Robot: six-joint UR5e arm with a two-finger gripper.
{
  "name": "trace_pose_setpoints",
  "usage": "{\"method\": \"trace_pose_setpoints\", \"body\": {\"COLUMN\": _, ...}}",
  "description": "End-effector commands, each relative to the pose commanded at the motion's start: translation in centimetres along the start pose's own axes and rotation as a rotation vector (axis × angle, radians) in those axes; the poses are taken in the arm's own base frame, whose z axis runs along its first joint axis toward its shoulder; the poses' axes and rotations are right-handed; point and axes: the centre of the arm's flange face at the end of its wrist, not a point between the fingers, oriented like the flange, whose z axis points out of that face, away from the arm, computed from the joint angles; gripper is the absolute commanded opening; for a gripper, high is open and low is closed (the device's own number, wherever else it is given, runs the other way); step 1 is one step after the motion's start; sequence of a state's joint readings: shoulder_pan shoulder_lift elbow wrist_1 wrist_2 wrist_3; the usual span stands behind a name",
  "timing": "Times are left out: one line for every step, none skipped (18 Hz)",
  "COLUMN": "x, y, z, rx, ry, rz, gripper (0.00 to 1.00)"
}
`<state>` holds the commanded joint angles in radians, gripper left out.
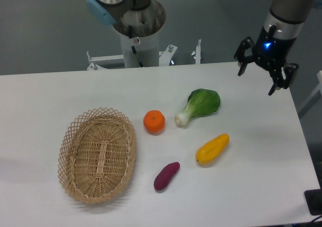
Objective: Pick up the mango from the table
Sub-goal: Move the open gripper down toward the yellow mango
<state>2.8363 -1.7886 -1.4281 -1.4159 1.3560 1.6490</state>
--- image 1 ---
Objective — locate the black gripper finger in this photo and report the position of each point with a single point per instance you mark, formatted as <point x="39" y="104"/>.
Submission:
<point x="239" y="55"/>
<point x="282" y="77"/>

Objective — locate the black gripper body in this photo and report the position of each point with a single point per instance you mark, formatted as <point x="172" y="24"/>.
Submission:
<point x="270" y="52"/>

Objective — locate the yellow mango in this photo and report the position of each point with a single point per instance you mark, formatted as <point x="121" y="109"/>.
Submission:
<point x="212" y="149"/>

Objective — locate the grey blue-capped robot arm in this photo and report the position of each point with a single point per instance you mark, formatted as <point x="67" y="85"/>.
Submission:
<point x="288" y="15"/>

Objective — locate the green bok choy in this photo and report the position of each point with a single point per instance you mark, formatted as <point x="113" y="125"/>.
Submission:
<point x="200" y="103"/>

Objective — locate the orange tangerine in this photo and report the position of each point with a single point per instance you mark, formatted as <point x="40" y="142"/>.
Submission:
<point x="154" y="121"/>

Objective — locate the black device at table edge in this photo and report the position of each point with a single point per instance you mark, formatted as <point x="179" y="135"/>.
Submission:
<point x="313" y="200"/>

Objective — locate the purple sweet potato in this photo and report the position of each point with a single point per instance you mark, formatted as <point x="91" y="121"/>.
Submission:
<point x="165" y="176"/>

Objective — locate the woven wicker basket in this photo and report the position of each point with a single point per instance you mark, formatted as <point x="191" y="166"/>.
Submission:
<point x="97" y="156"/>

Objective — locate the white frame at right edge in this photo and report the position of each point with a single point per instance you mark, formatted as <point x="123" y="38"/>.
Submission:
<point x="311" y="99"/>

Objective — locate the white metal base frame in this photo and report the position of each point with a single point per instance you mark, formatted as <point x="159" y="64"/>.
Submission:
<point x="146" y="58"/>

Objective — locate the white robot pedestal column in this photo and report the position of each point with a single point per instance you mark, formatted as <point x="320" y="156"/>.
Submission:
<point x="140" y="30"/>

